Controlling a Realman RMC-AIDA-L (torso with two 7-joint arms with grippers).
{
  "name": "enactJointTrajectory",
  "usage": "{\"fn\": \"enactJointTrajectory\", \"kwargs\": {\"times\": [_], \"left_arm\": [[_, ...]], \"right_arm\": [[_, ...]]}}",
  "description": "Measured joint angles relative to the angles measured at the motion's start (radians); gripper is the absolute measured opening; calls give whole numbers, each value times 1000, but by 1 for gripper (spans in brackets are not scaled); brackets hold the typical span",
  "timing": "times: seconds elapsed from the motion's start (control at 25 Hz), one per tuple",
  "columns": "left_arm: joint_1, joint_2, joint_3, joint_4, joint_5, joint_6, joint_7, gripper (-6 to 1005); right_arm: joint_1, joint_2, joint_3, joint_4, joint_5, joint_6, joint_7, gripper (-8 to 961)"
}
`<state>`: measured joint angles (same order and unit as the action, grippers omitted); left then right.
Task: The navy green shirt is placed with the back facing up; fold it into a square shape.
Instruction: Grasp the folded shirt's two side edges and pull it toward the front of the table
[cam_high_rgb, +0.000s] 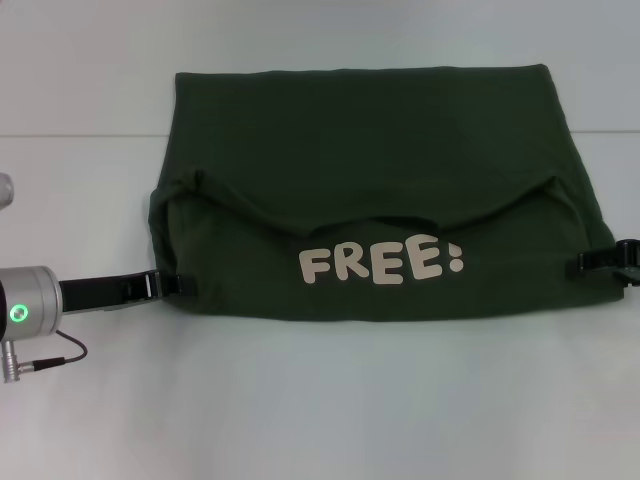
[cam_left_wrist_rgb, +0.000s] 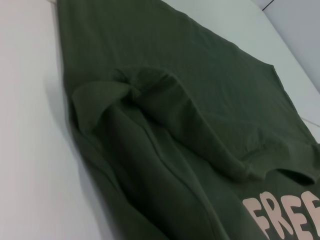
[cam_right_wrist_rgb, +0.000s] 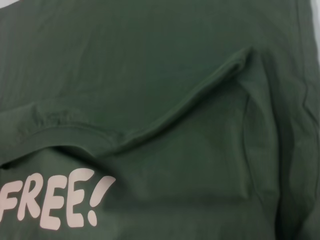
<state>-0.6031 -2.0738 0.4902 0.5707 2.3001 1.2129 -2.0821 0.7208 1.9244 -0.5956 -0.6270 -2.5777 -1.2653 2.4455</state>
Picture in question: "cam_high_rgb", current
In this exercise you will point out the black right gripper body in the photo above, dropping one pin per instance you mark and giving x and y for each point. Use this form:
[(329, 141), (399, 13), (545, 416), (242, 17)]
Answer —
[(631, 265)]

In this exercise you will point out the dark green shirt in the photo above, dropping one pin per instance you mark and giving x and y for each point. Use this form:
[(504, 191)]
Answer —
[(375, 150)]

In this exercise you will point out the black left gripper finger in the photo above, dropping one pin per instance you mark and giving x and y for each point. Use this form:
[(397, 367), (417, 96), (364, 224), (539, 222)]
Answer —
[(182, 286)]

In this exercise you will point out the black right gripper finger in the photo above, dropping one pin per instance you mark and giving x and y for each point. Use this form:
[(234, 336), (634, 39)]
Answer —
[(592, 262)]

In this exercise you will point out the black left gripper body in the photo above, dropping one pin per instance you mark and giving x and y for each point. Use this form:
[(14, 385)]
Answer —
[(105, 290)]

